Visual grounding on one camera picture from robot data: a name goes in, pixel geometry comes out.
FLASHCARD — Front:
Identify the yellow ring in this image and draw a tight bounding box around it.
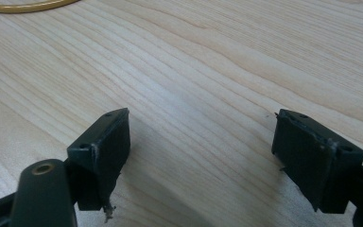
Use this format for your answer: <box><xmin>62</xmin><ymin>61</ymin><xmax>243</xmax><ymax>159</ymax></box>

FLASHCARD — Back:
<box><xmin>0</xmin><ymin>0</ymin><xmax>81</xmax><ymax>14</ymax></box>

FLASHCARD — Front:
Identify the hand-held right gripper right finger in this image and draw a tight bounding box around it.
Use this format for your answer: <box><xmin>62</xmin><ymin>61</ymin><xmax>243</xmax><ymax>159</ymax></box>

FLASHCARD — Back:
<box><xmin>271</xmin><ymin>109</ymin><xmax>363</xmax><ymax>215</ymax></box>

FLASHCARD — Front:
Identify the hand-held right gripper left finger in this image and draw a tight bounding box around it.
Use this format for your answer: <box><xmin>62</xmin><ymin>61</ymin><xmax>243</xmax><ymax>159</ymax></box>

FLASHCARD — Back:
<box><xmin>66</xmin><ymin>107</ymin><xmax>131</xmax><ymax>212</ymax></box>

